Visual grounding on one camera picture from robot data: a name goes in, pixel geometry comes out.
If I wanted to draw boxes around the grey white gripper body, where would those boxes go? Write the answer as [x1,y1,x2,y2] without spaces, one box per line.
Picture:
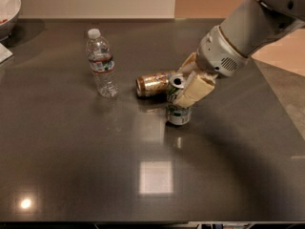
[196,26,249,77]

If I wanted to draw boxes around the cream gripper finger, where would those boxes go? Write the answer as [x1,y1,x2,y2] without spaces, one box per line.
[177,52,198,74]
[173,71,218,108]

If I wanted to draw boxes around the green white 7up can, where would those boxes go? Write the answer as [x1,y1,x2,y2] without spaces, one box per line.
[166,73,192,126]

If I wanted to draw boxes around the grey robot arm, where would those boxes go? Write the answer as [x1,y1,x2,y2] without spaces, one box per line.
[173,0,305,108]

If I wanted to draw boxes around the orange soda can lying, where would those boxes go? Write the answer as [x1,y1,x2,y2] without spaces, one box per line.
[135,71,175,97]

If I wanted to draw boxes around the clear plastic water bottle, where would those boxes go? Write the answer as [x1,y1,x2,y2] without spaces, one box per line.
[86,29,118,98]

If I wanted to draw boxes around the white paper sheet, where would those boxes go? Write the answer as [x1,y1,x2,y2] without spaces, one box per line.
[0,43,13,63]

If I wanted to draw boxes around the white bowl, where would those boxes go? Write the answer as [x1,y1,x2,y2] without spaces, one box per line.
[0,0,21,41]

